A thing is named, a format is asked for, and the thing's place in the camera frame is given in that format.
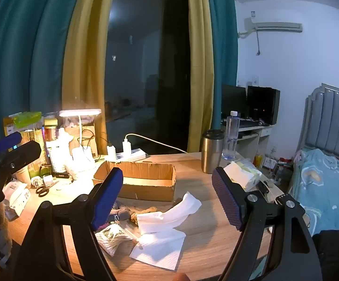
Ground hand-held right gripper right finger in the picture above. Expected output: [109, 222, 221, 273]
[212, 167, 323, 281]

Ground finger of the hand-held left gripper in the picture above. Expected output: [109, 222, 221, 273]
[0, 132, 23, 153]
[0, 140, 42, 176]

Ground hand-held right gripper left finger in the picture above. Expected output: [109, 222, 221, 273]
[17, 167, 124, 281]

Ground grey plush doll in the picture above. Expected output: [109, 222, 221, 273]
[108, 200, 132, 223]

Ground cardboard box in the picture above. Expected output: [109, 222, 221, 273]
[93, 160, 177, 202]

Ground white paper towel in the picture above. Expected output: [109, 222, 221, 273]
[136, 192, 202, 235]

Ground white paper napkin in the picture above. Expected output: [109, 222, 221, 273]
[129, 229, 186, 270]

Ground small white box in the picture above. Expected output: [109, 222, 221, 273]
[4, 181, 31, 215]

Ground tissue pack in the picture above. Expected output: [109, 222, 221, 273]
[222, 159, 263, 192]

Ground green plastic package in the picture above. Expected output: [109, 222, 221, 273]
[13, 112, 43, 129]

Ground jar with yellow lid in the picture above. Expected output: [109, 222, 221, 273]
[44, 119, 59, 142]

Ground brown fuzzy item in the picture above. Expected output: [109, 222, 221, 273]
[130, 206, 158, 226]

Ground cotton swab bag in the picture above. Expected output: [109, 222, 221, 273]
[95, 224, 138, 256]

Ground black scissors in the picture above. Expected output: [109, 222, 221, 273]
[36, 181, 59, 197]

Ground steel tumbler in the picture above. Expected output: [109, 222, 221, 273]
[201, 129, 225, 174]

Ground white power strip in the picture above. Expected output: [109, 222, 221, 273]
[111, 149, 146, 162]

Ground brown kraft box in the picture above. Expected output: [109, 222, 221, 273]
[64, 121, 98, 155]

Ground white computer desk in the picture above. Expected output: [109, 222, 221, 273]
[220, 119, 272, 161]

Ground clear water bottle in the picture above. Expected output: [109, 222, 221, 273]
[222, 111, 240, 161]

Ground white desk lamp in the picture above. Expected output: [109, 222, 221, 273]
[59, 109, 102, 164]

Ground teal curtain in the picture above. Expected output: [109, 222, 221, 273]
[206, 0, 238, 129]
[0, 0, 85, 147]

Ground blue printed blanket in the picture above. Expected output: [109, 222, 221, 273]
[292, 149, 339, 236]

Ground black computer monitor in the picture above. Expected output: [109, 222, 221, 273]
[247, 85, 281, 126]
[222, 85, 247, 118]

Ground yellow curtain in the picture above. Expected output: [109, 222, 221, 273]
[61, 0, 119, 155]
[185, 0, 217, 153]

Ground person's dark clothing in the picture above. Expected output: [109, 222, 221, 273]
[313, 230, 339, 281]

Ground grey padded headboard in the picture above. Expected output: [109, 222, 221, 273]
[299, 83, 339, 155]

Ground dark glass door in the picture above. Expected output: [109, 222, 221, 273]
[103, 0, 190, 154]

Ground white air conditioner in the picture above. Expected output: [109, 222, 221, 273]
[244, 16, 303, 34]

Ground white charging cable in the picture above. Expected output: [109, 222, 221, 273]
[124, 134, 187, 153]

